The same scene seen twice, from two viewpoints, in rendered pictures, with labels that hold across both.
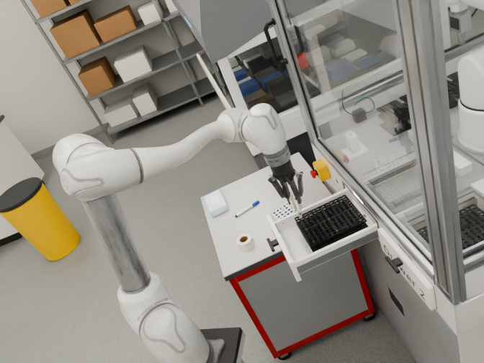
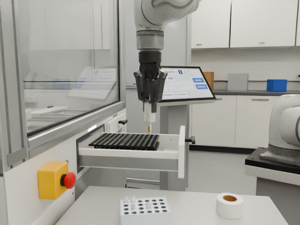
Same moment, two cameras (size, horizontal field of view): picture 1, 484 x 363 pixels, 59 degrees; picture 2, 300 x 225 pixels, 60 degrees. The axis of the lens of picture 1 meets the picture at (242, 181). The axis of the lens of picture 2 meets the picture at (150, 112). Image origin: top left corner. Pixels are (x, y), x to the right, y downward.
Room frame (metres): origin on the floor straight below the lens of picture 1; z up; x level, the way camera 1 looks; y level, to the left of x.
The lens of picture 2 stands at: (2.09, -0.02, 1.13)
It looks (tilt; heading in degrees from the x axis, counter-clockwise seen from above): 8 degrees down; 188
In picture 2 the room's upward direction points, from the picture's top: straight up
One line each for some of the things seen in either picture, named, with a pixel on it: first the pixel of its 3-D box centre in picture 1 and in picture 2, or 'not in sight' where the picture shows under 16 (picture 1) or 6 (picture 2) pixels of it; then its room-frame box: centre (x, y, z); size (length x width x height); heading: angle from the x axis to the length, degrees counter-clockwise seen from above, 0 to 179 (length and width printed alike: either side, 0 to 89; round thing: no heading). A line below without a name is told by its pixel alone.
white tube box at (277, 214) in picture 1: (287, 212); (144, 212); (1.47, -0.13, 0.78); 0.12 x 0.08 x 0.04; 105
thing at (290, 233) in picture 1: (333, 225); (124, 148); (1.19, -0.25, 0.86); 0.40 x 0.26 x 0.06; 90
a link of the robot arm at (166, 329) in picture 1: (172, 337); (292, 120); (0.95, 0.41, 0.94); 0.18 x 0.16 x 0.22; 25
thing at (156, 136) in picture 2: (304, 230); (154, 140); (1.19, -0.14, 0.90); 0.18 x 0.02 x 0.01; 0
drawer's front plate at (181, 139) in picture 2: (282, 245); (181, 148); (1.19, -0.04, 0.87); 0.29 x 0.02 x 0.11; 0
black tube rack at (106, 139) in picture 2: (330, 225); (126, 147); (1.19, -0.24, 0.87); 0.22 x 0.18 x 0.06; 90
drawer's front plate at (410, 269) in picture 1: (405, 266); (117, 128); (0.88, -0.36, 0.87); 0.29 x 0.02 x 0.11; 0
